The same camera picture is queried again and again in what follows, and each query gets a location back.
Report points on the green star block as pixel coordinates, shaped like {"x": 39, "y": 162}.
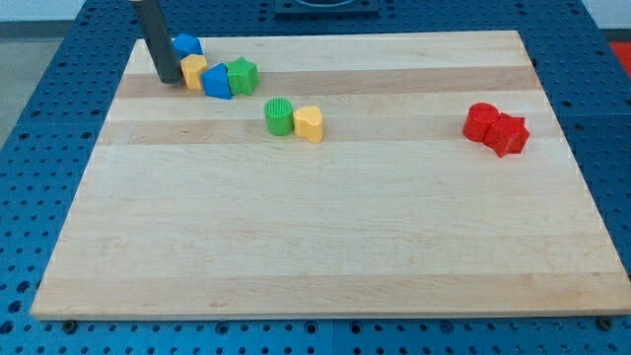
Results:
{"x": 242, "y": 76}

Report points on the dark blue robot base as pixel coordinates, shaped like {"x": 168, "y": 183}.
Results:
{"x": 325, "y": 7}

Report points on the red star block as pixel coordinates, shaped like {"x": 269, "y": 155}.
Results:
{"x": 507, "y": 135}

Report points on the yellow heart block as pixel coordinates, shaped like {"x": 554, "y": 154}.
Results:
{"x": 308, "y": 123}

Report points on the green cylinder block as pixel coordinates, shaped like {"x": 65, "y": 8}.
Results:
{"x": 279, "y": 116}

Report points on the light wooden board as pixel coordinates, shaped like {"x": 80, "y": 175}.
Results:
{"x": 189, "y": 209}

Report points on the blue triangle block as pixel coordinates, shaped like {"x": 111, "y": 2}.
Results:
{"x": 215, "y": 82}

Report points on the yellow pentagon block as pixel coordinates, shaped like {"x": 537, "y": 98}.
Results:
{"x": 192, "y": 67}

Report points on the red cylinder block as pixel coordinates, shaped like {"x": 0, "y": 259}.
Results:
{"x": 479, "y": 118}

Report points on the blue cube block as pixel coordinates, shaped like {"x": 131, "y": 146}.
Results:
{"x": 185, "y": 45}

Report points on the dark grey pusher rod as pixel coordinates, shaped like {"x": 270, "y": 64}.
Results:
{"x": 157, "y": 37}

